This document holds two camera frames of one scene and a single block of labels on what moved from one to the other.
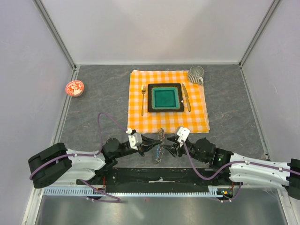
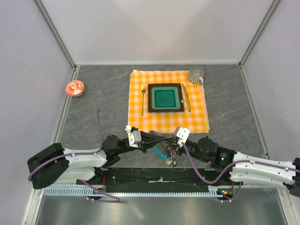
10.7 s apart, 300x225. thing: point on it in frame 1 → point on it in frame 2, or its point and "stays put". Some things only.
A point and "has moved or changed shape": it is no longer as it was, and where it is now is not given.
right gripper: (174, 148) stays put
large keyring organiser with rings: (160, 150) has moved or changed shape
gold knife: (187, 96) stays put
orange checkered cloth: (194, 119) stays put
